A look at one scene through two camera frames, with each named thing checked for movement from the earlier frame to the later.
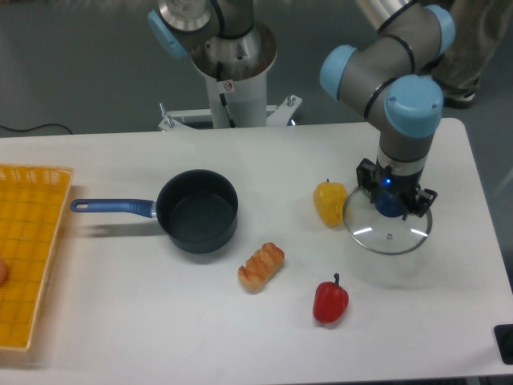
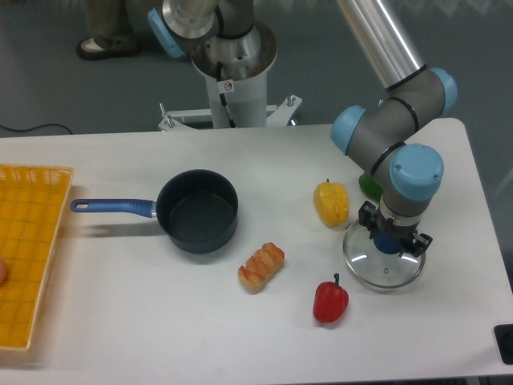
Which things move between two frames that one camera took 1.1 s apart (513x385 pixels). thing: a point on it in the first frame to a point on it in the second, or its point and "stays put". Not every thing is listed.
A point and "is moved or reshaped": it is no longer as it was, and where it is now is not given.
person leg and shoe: (480, 28) to (112, 35)
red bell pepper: (331, 301) stays put
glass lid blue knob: (379, 234) is moved or reshaped
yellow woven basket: (33, 205) stays put
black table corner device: (503, 334) stays put
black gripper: (373, 176) to (404, 233)
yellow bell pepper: (329, 200) stays put
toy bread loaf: (260, 267) stays put
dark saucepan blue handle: (196, 211) stays put
